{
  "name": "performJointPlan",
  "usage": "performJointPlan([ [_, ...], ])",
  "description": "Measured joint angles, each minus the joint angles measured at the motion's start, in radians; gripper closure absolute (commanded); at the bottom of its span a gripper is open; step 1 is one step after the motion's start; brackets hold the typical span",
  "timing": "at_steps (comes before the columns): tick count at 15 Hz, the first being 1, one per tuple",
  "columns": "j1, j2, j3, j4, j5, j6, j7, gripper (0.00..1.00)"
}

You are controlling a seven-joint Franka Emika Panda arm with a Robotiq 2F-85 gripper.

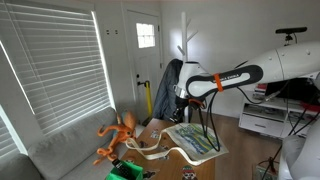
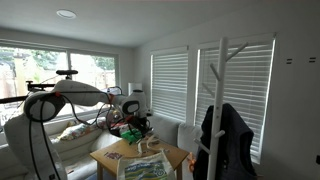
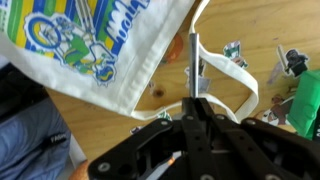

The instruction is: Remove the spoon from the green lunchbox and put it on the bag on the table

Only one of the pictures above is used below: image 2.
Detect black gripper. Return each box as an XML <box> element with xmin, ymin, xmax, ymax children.
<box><xmin>131</xmin><ymin>114</ymin><xmax>151</xmax><ymax>138</ymax></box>

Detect green lunchbox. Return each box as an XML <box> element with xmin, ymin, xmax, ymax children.
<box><xmin>120</xmin><ymin>129</ymin><xmax>144</xmax><ymax>145</ymax></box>

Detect printed white tote bag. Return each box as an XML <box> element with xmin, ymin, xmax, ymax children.
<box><xmin>115</xmin><ymin>133</ymin><xmax>177</xmax><ymax>180</ymax></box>

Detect patterned red green pillow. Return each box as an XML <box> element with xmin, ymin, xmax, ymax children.
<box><xmin>111</xmin><ymin>121</ymin><xmax>134</xmax><ymax>135</ymax></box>

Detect wooden coffee table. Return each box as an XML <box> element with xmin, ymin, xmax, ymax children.
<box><xmin>89</xmin><ymin>133</ymin><xmax>190</xmax><ymax>180</ymax></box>

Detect white floor lamp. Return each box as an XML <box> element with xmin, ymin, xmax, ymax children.
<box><xmin>127</xmin><ymin>82</ymin><xmax>144</xmax><ymax>96</ymax></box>

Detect narrow white window blind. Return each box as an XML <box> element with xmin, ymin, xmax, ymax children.
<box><xmin>150</xmin><ymin>51</ymin><xmax>189</xmax><ymax>123</ymax></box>

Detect orange object behind table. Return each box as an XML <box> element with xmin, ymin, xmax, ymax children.
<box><xmin>187</xmin><ymin>153</ymin><xmax>198</xmax><ymax>173</ymax></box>

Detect light grey sectional sofa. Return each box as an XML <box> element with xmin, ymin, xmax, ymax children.
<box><xmin>0</xmin><ymin>111</ymin><xmax>204</xmax><ymax>180</ymax></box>

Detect floral yellow pillow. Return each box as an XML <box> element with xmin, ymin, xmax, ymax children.
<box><xmin>58</xmin><ymin>118</ymin><xmax>108</xmax><ymax>142</ymax></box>

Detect dark blue jacket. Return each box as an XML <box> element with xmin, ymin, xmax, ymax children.
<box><xmin>192</xmin><ymin>103</ymin><xmax>258</xmax><ymax>180</ymax></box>

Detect white coat rack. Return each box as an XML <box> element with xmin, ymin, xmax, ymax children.
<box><xmin>193</xmin><ymin>37</ymin><xmax>250</xmax><ymax>180</ymax></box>

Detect wide white window blind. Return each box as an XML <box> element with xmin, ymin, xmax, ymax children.
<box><xmin>194</xmin><ymin>38</ymin><xmax>276</xmax><ymax>164</ymax></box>

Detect large picture window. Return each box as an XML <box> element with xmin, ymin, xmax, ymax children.
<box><xmin>0</xmin><ymin>45</ymin><xmax>118</xmax><ymax>129</ymax></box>

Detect round ceiling light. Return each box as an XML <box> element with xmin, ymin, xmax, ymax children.
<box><xmin>55</xmin><ymin>9</ymin><xmax>78</xmax><ymax>20</ymax></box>

